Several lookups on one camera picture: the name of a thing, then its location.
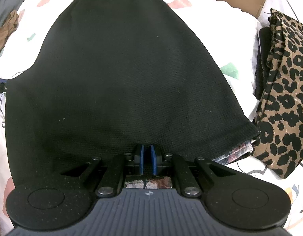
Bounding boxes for white printed bed sheet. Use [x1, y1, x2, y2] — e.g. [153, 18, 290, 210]
[0, 0, 303, 235]

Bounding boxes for leopard print garment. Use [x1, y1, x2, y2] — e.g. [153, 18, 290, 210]
[253, 9, 303, 178]

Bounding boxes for brown crumpled garment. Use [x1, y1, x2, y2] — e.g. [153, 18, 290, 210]
[0, 10, 19, 52]

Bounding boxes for black knit shorts patterned sides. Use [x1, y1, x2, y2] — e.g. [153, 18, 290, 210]
[5, 0, 258, 186]

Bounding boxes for black folded garment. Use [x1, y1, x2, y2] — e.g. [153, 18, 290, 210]
[254, 27, 272, 100]

